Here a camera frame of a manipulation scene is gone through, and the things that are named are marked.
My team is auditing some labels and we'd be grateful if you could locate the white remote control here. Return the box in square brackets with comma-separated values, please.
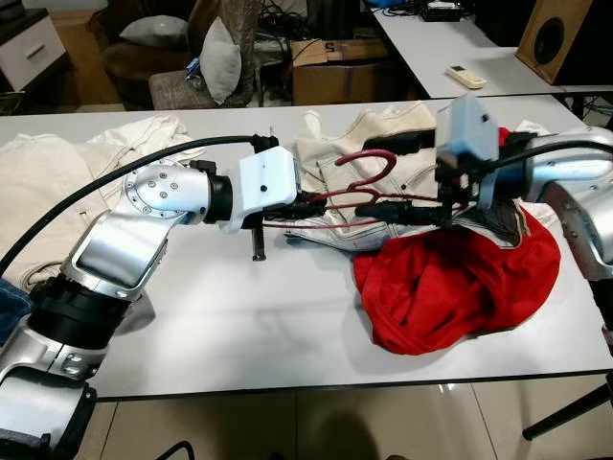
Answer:
[445, 65, 488, 90]

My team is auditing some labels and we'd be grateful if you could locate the black metal leg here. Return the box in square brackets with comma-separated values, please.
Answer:
[522, 379, 613, 442]

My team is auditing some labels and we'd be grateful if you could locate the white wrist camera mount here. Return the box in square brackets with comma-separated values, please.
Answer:
[434, 94, 502, 166]
[233, 146, 304, 235]

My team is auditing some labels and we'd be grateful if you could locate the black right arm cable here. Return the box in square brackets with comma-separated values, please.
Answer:
[477, 137, 613, 183]

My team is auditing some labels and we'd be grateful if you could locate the red plastic hanger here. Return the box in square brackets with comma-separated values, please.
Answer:
[259, 149, 451, 231]

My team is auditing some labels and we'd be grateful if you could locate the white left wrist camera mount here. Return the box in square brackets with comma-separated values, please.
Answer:
[233, 146, 304, 235]

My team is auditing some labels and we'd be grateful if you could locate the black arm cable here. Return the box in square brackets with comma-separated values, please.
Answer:
[477, 137, 613, 183]
[0, 134, 281, 274]

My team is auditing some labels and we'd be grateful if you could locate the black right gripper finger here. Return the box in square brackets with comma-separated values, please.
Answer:
[386, 131, 439, 156]
[356, 198, 443, 227]

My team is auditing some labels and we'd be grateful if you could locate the white grey pillow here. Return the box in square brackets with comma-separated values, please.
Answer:
[198, 16, 242, 105]

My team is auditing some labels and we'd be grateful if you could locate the brown armchair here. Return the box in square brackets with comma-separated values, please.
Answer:
[101, 0, 264, 111]

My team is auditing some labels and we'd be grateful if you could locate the brown cardboard box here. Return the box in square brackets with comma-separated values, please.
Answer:
[290, 38, 391, 106]

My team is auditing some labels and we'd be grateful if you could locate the wooden speaker box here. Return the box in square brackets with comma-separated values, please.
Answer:
[514, 0, 613, 87]

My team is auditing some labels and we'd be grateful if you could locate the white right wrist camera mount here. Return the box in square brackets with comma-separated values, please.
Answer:
[434, 94, 502, 166]

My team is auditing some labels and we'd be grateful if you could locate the white drawer unit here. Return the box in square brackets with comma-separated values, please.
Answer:
[0, 8, 70, 94]

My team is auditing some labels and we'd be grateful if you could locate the black flat device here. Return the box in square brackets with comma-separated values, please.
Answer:
[421, 0, 470, 23]

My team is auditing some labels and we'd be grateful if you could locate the red garment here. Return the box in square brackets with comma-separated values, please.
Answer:
[352, 125, 562, 357]

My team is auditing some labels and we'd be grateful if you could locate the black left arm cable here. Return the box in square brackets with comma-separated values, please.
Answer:
[0, 134, 281, 274]

